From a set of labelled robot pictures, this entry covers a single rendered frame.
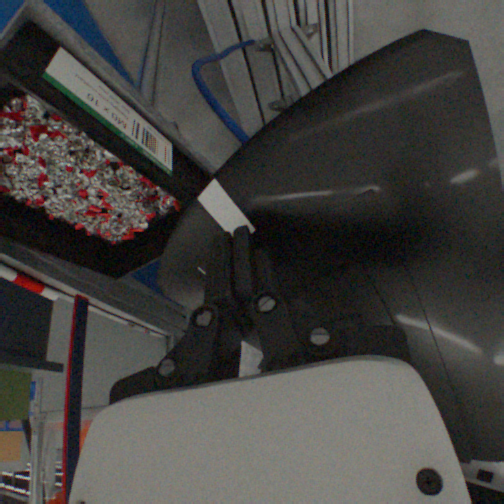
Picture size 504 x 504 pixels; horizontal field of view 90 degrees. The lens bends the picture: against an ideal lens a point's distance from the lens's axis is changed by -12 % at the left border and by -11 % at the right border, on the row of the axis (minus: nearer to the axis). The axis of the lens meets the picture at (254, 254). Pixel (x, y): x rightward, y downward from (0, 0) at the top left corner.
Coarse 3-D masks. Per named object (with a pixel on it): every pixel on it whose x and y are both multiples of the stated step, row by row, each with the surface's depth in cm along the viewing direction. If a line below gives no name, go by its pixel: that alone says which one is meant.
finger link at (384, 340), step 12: (348, 336) 9; (360, 336) 9; (372, 336) 9; (384, 336) 9; (396, 336) 8; (348, 348) 9; (360, 348) 9; (372, 348) 8; (384, 348) 8; (396, 348) 8; (408, 348) 8; (312, 360) 9; (324, 360) 9; (408, 360) 8
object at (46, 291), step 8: (0, 264) 30; (0, 272) 30; (8, 272) 30; (16, 272) 32; (16, 280) 32; (24, 280) 33; (32, 280) 34; (32, 288) 34; (40, 288) 35; (48, 288) 36; (48, 296) 36; (56, 296) 37
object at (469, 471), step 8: (464, 464) 17; (472, 464) 16; (480, 464) 16; (488, 464) 15; (496, 464) 14; (464, 472) 18; (472, 472) 17; (496, 472) 15; (472, 480) 18; (496, 480) 16; (496, 488) 16
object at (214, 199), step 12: (204, 192) 14; (216, 192) 14; (204, 204) 15; (216, 204) 14; (228, 204) 14; (216, 216) 15; (228, 216) 14; (240, 216) 14; (228, 228) 15; (252, 228) 14
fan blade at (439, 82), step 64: (384, 64) 9; (448, 64) 8; (320, 128) 10; (384, 128) 9; (448, 128) 8; (256, 192) 13; (320, 192) 11; (384, 192) 10; (448, 192) 9; (192, 256) 18; (320, 256) 13; (384, 256) 11; (448, 256) 10; (320, 320) 15; (384, 320) 13; (448, 320) 11; (448, 384) 13
